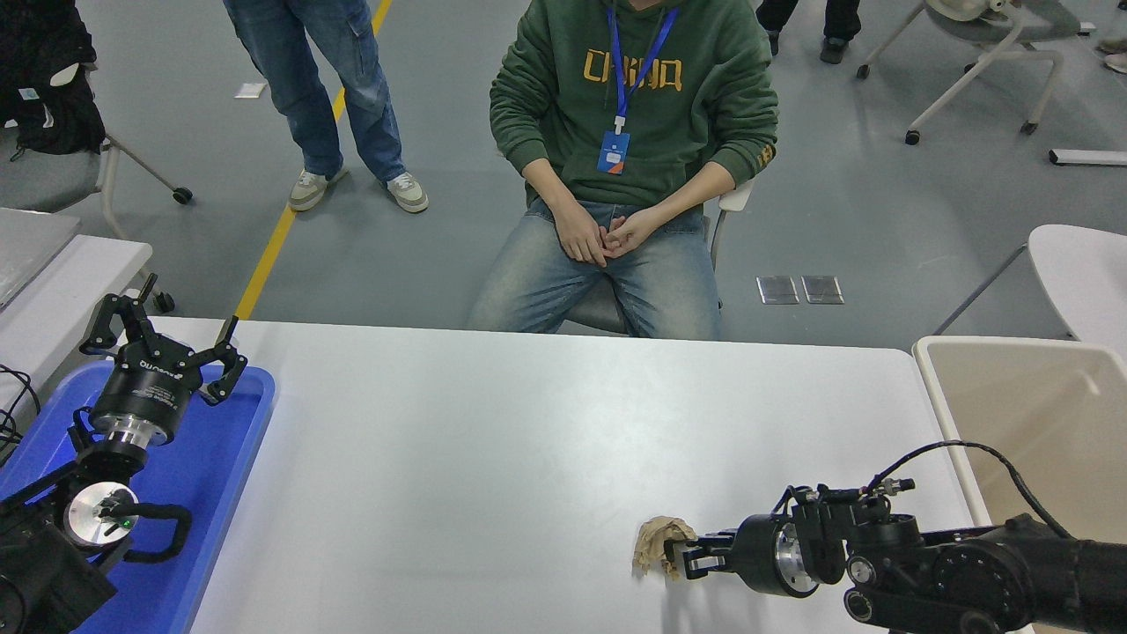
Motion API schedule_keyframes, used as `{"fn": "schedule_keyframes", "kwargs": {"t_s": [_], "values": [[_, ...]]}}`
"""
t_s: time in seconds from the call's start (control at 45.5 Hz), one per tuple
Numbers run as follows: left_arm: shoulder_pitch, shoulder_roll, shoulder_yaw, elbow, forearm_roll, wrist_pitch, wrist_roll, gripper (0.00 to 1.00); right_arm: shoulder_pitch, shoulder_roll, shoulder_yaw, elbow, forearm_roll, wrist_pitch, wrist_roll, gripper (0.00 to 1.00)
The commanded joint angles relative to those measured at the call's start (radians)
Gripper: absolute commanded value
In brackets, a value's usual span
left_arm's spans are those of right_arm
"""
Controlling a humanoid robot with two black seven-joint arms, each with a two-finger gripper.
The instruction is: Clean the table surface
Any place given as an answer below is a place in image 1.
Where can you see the white side table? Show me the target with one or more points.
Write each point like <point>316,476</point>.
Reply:
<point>79,282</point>

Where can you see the white bar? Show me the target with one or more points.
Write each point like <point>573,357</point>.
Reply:
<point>1092,157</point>

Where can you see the silver floor plate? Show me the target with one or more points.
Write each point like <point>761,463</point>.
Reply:
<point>777,290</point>
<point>822,289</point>

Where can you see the white office chair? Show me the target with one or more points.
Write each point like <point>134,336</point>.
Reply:
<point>735,195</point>

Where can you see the blue plastic tray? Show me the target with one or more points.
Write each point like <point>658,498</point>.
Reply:
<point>211,475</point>

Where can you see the person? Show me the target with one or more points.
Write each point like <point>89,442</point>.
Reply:
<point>1116,62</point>
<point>660,114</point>
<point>836,26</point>
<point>308,70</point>

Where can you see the large pale bin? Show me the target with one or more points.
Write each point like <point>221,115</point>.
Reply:
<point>1057,396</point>

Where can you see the person's left hand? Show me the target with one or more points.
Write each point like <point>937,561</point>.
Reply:
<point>638,227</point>

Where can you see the black jacket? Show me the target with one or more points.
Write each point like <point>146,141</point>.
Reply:
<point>44,53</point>

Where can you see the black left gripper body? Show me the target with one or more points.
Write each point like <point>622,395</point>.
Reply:
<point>150,392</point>

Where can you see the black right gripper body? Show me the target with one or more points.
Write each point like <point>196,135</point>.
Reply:
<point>755,555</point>

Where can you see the white round chair seat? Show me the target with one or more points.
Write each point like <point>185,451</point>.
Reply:
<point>1083,273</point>

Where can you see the grey rolling chair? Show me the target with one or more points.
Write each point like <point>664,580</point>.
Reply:
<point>44,180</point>

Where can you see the tan paper ball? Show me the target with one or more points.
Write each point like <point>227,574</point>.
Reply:
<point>651,537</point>

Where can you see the person's right hand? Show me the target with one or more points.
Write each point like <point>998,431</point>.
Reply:
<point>581,236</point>

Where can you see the white rolling chair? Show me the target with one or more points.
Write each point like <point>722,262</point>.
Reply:
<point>995,26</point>

